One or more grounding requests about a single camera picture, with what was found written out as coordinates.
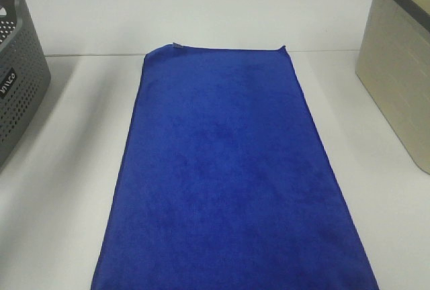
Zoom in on blue microfibre towel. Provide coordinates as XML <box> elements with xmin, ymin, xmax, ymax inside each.
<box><xmin>91</xmin><ymin>43</ymin><xmax>378</xmax><ymax>289</ymax></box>

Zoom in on grey perforated plastic basket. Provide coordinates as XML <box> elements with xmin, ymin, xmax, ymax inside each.
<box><xmin>1</xmin><ymin>0</ymin><xmax>51</xmax><ymax>164</ymax></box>

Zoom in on beige plastic bin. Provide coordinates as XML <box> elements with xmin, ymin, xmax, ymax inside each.
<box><xmin>355</xmin><ymin>0</ymin><xmax>429</xmax><ymax>172</ymax></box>

